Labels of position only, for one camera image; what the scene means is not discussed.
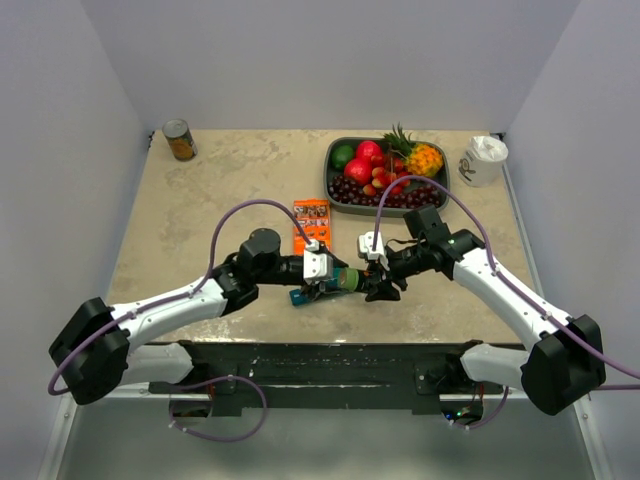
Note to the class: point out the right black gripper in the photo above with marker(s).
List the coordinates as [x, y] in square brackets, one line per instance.
[383, 289]

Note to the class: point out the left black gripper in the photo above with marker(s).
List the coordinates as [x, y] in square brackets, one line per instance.
[311, 289]

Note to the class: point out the green black pill bottle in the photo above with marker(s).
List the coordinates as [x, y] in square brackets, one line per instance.
[352, 280]

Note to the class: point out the teal weekly pill organizer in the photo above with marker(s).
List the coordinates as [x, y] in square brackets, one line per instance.
[334, 292]

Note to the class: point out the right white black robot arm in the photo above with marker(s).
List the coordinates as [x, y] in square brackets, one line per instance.
[559, 362]

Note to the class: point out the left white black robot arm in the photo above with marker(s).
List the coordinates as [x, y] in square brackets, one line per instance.
[93, 350]

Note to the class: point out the orange cardboard box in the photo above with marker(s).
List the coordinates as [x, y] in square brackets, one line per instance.
[313, 215]

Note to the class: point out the gray fruit tray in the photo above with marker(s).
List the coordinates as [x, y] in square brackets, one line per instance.
[442, 178]

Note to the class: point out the purple grape bunch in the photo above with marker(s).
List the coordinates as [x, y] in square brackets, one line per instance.
[406, 195]

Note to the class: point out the lower red apple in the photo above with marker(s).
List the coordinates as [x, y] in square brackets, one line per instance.
[359, 170]

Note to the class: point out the red apple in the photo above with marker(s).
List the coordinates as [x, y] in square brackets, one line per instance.
[359, 170]
[368, 149]

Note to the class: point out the green lime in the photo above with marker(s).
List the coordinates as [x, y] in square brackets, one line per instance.
[341, 156]

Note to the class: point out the upper red apple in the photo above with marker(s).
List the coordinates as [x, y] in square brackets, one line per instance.
[368, 149]

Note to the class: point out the toy pineapple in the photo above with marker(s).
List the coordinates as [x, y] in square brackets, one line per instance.
[417, 158]

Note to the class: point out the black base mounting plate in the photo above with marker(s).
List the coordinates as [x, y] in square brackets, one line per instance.
[351, 376]

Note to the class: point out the white paper towel roll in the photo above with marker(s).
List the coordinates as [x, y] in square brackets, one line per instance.
[482, 161]

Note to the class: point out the tin can with fruit label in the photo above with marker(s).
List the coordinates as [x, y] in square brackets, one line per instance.
[179, 139]

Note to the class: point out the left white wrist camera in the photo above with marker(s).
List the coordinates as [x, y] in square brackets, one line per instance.
[317, 262]

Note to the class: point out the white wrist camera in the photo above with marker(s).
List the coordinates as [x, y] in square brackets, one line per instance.
[370, 247]
[317, 262]

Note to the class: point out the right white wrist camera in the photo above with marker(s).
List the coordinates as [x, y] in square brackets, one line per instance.
[370, 247]

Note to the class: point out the aluminium frame rail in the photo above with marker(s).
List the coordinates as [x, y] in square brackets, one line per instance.
[582, 409]

